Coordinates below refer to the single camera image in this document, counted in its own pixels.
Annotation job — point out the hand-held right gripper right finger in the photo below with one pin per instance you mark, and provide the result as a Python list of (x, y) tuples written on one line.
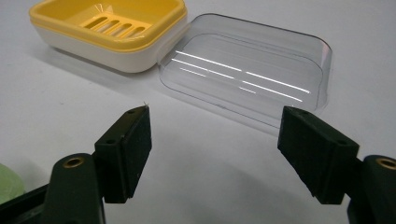
[(320, 152)]

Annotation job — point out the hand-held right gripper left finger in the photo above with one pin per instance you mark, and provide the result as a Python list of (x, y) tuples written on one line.
[(124, 158)]

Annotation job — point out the clear plastic soap box lid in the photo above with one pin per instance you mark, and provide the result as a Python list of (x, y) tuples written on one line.
[(246, 71)]

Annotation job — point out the pale green soap bar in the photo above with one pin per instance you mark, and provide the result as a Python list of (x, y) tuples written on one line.
[(9, 183)]

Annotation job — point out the yellow and white soap box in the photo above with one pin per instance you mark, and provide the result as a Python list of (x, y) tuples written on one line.
[(109, 32)]

